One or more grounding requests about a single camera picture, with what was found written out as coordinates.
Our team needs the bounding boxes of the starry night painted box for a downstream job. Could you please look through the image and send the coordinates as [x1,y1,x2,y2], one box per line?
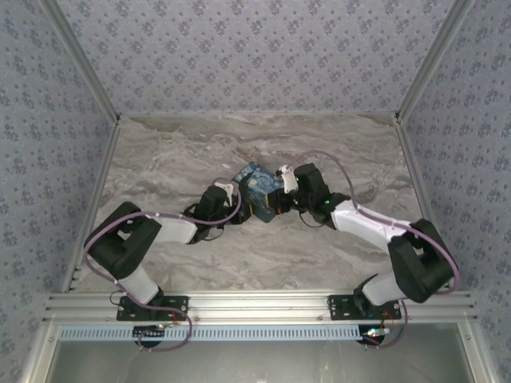
[232,160,287,223]

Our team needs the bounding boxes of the small circuit board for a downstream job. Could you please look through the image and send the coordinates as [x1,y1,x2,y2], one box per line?
[361,326,390,341]
[133,325,167,338]

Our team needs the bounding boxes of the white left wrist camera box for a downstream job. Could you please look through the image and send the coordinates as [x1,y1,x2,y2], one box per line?
[213,180,236,200]

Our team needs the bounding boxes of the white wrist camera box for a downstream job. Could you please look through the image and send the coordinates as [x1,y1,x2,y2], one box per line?
[213,180,236,200]
[277,164,299,193]

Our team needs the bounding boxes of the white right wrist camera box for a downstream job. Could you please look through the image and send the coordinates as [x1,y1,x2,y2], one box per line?
[277,164,299,193]

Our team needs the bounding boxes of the aluminium mounting rail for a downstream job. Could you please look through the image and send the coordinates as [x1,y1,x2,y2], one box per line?
[42,290,479,323]

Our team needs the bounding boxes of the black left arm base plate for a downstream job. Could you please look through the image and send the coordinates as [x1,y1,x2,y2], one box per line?
[116,295,189,322]

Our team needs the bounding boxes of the aluminium table side rail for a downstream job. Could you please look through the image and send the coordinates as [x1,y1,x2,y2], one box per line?
[393,115,457,291]
[61,115,121,293]

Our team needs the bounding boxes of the white slotted cable duct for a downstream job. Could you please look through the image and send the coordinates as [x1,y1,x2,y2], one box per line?
[58,323,362,342]

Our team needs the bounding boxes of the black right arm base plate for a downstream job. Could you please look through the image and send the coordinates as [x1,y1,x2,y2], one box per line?
[327,294,402,322]

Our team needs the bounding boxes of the aluminium frame post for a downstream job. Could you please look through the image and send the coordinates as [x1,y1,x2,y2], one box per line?
[42,0,121,121]
[394,0,477,120]

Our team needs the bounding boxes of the aluminium frame leg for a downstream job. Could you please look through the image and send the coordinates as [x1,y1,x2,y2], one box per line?
[457,322,493,383]
[19,322,61,383]

